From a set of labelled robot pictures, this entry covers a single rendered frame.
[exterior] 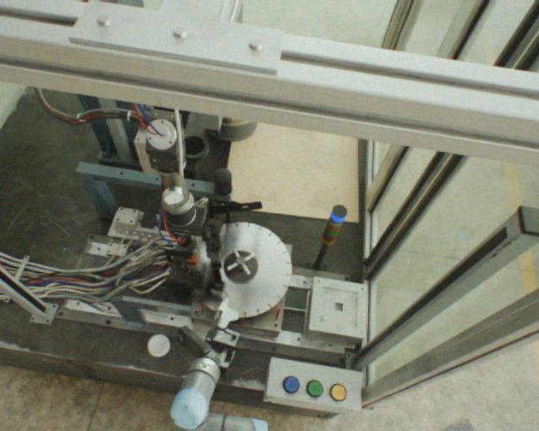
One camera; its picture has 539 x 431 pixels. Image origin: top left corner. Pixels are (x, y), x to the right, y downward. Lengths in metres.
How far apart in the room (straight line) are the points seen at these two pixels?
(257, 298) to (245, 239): 0.21
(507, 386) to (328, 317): 1.41
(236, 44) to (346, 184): 1.58
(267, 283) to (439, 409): 1.34
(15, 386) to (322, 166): 1.76
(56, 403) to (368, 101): 2.24
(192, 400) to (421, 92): 0.87
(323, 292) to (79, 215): 0.98
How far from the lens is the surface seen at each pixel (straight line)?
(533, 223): 0.68
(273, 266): 1.41
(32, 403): 2.44
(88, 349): 1.61
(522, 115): 0.32
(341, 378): 1.40
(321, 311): 1.43
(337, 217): 1.28
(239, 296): 1.37
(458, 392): 2.52
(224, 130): 1.87
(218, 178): 1.36
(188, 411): 1.04
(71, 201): 1.87
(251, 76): 0.29
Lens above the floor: 2.24
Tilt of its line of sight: 60 degrees down
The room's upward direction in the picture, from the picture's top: 8 degrees clockwise
